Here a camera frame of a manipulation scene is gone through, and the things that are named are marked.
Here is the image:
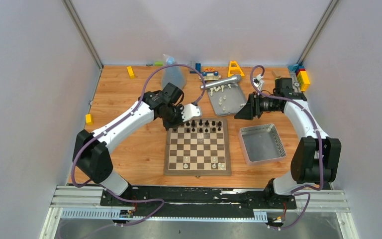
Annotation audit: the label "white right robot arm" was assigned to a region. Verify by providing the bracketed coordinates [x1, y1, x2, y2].
[234, 78, 342, 208]

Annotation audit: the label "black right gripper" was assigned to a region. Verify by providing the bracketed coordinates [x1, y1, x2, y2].
[234, 92, 280, 120]

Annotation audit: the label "blue white toy car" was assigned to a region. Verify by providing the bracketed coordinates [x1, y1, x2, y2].
[201, 67, 221, 82]

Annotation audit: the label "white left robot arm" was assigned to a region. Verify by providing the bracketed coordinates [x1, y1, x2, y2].
[72, 83, 184, 206]

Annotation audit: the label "clear blue plastic bag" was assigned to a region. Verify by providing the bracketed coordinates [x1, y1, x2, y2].
[161, 54, 187, 90]

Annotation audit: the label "silver metal cylinder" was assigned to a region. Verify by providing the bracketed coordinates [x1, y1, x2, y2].
[200, 74, 242, 90]

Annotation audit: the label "blue grey lego block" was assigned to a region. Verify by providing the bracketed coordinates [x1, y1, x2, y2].
[189, 61, 201, 74]

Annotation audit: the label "yellow block by wall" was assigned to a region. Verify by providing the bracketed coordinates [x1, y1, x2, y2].
[126, 66, 136, 79]

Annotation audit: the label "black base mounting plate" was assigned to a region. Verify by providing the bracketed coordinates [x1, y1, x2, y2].
[100, 185, 296, 218]

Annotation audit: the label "stacked coloured duplo blocks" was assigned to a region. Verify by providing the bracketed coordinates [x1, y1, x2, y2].
[287, 64, 310, 92]

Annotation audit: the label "yellow cube at left edge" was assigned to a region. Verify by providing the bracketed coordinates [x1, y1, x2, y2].
[85, 114, 94, 125]

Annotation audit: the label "grey tray black pieces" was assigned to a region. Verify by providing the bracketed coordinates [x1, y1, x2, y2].
[239, 123, 287, 166]

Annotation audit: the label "yellow triangular toy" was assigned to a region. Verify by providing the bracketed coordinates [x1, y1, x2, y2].
[227, 60, 245, 77]

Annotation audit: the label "wooden chess board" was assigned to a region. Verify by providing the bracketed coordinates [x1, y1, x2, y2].
[164, 118, 231, 176]

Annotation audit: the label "grey tray white pieces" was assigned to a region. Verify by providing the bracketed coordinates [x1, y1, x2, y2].
[206, 83, 247, 117]

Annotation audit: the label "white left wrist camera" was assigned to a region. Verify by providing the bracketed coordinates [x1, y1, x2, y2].
[181, 104, 202, 122]

